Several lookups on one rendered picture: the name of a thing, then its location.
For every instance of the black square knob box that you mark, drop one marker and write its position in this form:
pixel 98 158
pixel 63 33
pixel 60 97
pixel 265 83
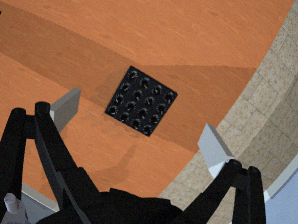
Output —
pixel 131 94

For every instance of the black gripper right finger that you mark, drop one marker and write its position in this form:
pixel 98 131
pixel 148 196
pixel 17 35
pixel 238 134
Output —
pixel 249 204

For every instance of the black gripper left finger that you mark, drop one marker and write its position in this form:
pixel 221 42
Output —
pixel 67 181

